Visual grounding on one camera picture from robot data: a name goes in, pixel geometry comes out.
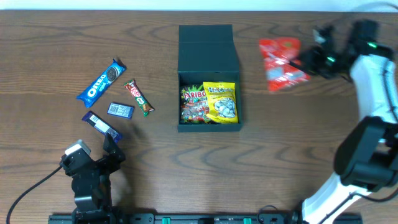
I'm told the red Hacks candy bag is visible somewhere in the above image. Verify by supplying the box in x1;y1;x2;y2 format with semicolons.
259;37;310;92

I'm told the blue Oreo cookie pack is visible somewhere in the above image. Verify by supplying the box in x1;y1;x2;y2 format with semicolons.
76;59;127;108

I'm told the black Haribo gummy bag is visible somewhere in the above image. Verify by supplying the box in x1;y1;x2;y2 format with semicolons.
180;84;215;124

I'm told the yellow Hacks candy bag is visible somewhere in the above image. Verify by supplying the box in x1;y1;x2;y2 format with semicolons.
203;82;239;124

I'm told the dark green box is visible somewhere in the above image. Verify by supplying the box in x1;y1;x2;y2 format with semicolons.
177;24;243;133

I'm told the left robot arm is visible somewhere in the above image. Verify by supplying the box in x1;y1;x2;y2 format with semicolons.
60;134;129;223

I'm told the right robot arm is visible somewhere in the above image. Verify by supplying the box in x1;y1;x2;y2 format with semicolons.
290;40;397;223

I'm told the long dark blue chocolate bar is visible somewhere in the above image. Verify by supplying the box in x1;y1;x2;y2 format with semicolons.
81;111;123;143

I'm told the small blue candy bar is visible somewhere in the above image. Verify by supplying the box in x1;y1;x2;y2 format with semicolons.
107;103;134;119

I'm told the red KitKat bar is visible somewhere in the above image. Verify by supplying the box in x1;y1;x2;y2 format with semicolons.
123;80;155;117

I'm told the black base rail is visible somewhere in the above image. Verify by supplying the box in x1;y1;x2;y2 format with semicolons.
48;213;364;224

